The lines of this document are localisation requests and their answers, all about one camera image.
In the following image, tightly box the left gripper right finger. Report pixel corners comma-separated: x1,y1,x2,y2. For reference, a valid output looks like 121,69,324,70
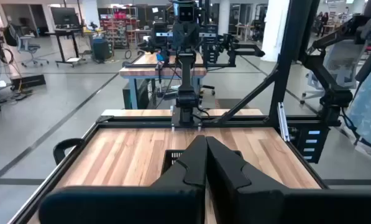
206,136,371,224

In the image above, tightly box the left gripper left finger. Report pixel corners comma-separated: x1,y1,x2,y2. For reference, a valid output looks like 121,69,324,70
38,134,208,224

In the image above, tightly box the wooden table with blue legs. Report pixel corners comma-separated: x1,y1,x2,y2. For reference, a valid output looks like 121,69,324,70
119,51,208,110

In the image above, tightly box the red parts shelf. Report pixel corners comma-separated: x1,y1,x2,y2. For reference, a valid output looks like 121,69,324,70
99,7,139,49

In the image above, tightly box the black control box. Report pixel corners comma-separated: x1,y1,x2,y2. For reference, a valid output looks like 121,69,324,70
289,123,331,164

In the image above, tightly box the blue bin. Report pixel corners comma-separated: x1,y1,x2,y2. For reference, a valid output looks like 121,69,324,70
91,37,114,64

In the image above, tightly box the black standing desk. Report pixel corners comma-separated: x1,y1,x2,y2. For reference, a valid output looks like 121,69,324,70
44,27,88,68

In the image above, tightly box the black desk monitor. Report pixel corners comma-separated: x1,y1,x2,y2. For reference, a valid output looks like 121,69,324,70
50,6,80,27

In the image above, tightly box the white office chair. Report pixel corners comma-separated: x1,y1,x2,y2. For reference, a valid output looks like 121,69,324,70
300,39,365,105

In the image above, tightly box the grey office chair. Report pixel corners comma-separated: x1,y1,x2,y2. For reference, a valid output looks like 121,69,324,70
15,33,50,68

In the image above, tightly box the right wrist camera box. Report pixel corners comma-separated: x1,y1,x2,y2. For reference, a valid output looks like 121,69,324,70
177,3,196,23

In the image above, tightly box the silver aluminium bracket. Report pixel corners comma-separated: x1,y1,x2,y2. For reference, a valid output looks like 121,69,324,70
277,101,291,142

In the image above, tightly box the black aluminium table frame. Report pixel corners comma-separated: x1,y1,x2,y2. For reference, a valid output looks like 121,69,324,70
7,0,329,224

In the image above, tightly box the black table handle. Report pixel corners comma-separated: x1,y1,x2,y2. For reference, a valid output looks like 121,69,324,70
52,138,86,166

